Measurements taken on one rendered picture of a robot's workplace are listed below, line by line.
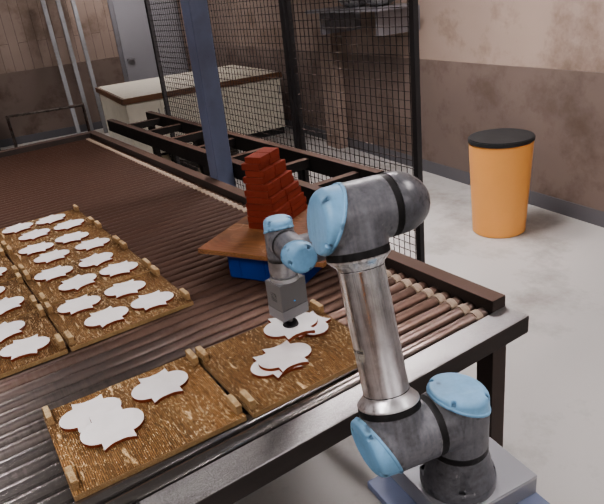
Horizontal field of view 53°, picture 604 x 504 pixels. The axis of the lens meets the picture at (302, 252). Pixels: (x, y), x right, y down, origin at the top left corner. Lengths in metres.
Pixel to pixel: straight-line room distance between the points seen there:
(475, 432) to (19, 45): 10.19
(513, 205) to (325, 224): 3.70
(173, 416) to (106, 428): 0.16
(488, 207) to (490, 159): 0.37
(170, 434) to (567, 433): 1.89
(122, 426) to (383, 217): 0.85
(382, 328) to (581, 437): 1.95
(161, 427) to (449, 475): 0.68
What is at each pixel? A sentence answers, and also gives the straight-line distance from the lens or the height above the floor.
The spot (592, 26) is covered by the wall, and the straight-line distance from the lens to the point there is 4.84.
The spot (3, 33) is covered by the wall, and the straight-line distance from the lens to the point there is 10.87.
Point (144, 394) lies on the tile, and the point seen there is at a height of 0.95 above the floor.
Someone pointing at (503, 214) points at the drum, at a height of 0.20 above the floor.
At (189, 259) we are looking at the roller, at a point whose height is 0.92.
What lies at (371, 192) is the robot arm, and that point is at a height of 1.53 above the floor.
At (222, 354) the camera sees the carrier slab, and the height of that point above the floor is 0.94.
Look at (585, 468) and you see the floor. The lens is 2.79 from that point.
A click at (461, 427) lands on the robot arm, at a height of 1.10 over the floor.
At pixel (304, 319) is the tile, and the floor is 1.04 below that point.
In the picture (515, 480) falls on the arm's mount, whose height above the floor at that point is 0.92.
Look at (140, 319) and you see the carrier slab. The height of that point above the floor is 0.94.
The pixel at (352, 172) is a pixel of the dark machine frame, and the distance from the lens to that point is 3.00.
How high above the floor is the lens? 1.86
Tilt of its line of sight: 24 degrees down
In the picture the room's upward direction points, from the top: 7 degrees counter-clockwise
